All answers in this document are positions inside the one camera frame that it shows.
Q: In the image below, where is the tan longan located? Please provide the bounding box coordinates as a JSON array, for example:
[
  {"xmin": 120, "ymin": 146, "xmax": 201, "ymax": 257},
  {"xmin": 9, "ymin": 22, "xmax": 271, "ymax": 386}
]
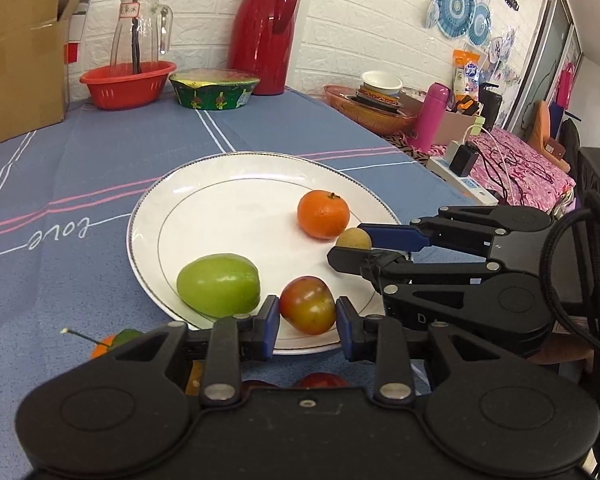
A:
[{"xmin": 336, "ymin": 228, "xmax": 373, "ymax": 250}]

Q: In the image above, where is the red peach-like fruit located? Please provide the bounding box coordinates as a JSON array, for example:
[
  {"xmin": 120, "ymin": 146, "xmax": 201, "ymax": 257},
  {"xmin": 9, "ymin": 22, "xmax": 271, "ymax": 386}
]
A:
[{"xmin": 294, "ymin": 373, "xmax": 350, "ymax": 389}]

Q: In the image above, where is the red-green small apple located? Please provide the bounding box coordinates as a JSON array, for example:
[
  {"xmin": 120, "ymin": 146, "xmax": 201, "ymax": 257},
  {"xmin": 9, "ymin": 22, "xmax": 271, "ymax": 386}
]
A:
[{"xmin": 279, "ymin": 275, "xmax": 337, "ymax": 336}]

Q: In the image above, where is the white power strip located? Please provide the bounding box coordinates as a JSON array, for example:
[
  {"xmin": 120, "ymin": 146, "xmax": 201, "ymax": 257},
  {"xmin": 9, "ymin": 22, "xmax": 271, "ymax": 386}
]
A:
[{"xmin": 426, "ymin": 156, "xmax": 498, "ymax": 206}]

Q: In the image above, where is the black power adapter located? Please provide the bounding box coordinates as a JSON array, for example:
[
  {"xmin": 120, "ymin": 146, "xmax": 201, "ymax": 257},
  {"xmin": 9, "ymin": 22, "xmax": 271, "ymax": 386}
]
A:
[{"xmin": 450, "ymin": 143, "xmax": 479, "ymax": 178}]

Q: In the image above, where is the orange tangerine on plate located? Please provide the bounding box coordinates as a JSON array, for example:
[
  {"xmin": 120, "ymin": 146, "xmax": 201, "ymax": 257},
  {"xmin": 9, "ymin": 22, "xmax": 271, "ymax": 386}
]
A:
[{"xmin": 297, "ymin": 190, "xmax": 350, "ymax": 240}]

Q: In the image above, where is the pink floral cloth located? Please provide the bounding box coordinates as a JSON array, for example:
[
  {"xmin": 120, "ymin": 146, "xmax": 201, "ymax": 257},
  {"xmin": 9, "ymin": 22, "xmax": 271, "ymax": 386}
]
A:
[{"xmin": 394, "ymin": 127, "xmax": 578, "ymax": 214}]

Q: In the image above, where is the tangerine with stem and leaf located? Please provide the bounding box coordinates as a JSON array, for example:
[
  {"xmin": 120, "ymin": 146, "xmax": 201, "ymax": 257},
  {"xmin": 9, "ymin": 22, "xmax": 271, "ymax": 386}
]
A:
[{"xmin": 60, "ymin": 327, "xmax": 144, "ymax": 359}]

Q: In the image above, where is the pink thermos bottle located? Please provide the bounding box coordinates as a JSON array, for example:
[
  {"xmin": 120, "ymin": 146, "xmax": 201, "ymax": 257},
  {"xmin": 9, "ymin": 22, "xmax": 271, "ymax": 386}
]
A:
[{"xmin": 408, "ymin": 82, "xmax": 451, "ymax": 152}]

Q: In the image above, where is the white round plate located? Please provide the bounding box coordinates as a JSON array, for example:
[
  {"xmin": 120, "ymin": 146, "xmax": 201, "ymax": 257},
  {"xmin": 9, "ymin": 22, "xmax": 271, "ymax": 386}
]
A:
[{"xmin": 126, "ymin": 152, "xmax": 399, "ymax": 330}]

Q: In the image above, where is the orange snack bag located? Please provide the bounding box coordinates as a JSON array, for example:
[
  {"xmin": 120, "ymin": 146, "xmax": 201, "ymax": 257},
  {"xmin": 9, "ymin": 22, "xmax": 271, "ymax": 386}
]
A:
[{"xmin": 453, "ymin": 50, "xmax": 480, "ymax": 101}]

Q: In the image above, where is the blue striped tablecloth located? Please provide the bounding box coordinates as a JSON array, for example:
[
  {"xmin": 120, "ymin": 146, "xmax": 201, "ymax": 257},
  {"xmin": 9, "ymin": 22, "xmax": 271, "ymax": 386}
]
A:
[{"xmin": 0, "ymin": 91, "xmax": 465, "ymax": 479}]

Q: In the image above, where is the blue paper fan decoration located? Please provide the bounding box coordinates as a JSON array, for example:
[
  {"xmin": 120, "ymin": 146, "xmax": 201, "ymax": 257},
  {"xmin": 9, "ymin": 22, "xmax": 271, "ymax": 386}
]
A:
[{"xmin": 424, "ymin": 0, "xmax": 492, "ymax": 47}]

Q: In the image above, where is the green foil bowl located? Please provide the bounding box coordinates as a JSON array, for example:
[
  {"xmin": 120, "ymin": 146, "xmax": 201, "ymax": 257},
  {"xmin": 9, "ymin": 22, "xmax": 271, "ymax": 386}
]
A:
[{"xmin": 169, "ymin": 68, "xmax": 260, "ymax": 110}]

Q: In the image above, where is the red thermos jug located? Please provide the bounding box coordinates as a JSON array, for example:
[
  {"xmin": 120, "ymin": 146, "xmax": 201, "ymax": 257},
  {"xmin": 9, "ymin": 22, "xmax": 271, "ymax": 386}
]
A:
[{"xmin": 227, "ymin": 0, "xmax": 299, "ymax": 96}]

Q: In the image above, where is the red plastic basket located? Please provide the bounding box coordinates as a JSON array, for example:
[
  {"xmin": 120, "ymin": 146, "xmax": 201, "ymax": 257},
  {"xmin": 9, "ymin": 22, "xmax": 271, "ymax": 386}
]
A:
[{"xmin": 80, "ymin": 61, "xmax": 176, "ymax": 110}]

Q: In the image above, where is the black stirrer in pitcher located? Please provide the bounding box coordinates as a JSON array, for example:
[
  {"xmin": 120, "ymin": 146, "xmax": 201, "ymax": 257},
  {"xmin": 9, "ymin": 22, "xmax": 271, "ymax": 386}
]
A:
[{"xmin": 131, "ymin": 0, "xmax": 140, "ymax": 75}]

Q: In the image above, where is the glass pitcher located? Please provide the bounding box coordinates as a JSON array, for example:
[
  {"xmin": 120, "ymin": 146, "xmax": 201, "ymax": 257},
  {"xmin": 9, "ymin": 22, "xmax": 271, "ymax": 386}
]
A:
[{"xmin": 110, "ymin": 0, "xmax": 173, "ymax": 75}]

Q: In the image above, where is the brown cardboard box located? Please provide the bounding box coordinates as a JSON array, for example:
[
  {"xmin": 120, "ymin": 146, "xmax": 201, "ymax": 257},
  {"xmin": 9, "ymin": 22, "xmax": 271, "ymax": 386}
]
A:
[{"xmin": 0, "ymin": 0, "xmax": 81, "ymax": 143}]

